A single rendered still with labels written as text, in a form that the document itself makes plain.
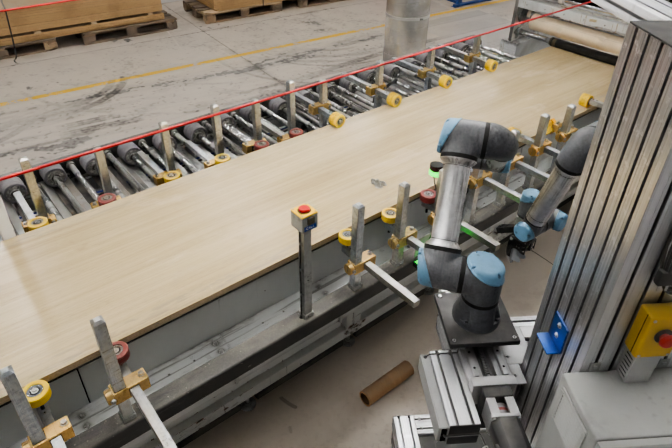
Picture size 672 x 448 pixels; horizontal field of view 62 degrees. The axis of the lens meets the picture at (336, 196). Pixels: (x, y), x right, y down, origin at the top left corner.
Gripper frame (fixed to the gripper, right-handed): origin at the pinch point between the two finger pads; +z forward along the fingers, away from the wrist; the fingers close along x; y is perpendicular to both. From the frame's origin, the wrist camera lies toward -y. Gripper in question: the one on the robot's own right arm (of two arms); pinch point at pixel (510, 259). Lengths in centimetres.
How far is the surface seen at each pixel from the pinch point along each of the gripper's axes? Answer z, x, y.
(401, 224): -11.0, -30.3, -36.1
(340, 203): -7, -38, -68
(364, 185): -7, -19, -72
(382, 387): 75, -44, -25
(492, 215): 13, 36, -34
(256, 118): -19, -33, -145
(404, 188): -29, -31, -36
